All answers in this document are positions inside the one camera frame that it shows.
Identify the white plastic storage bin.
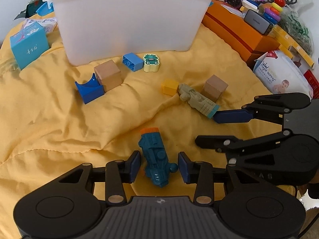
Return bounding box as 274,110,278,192
36,0,222,66

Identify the green mesh bag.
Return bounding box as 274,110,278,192
278,7,315,55

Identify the printed paper leaflet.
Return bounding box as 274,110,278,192
24,17,58,34

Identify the red box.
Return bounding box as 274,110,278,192
304,70,319,93

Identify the beige toy gun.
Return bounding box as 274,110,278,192
177,83,220,119

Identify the grey power bank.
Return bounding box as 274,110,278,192
244,9,274,35

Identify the blue arch block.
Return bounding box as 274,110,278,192
75,73,104,104

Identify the baby wipes pack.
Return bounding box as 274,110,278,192
253,50,314,95

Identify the light blue carton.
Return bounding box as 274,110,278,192
10,21,50,70

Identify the frog eraser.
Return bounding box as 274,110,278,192
143,53,160,72

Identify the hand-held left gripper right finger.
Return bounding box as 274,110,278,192
178,152,265,207

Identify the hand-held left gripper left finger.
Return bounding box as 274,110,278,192
57,151,142,207

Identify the orange box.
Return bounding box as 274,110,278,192
201,1,281,63

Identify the yellow blanket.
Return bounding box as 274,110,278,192
0,12,282,229

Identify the yellow flat box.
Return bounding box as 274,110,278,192
270,26,316,69

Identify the wooden cube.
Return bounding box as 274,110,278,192
94,60,122,92
202,75,229,104

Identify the teal toy gun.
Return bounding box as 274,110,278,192
138,127,178,187

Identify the small yellow building block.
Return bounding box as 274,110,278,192
162,79,179,96

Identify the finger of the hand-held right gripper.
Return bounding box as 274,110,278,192
214,93,311,127
195,129,295,166

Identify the white adapter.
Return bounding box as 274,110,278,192
241,0,259,9

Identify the small blue building block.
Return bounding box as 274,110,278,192
122,53,143,72

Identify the rainbow stacking ring toy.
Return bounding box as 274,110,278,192
264,0,285,25

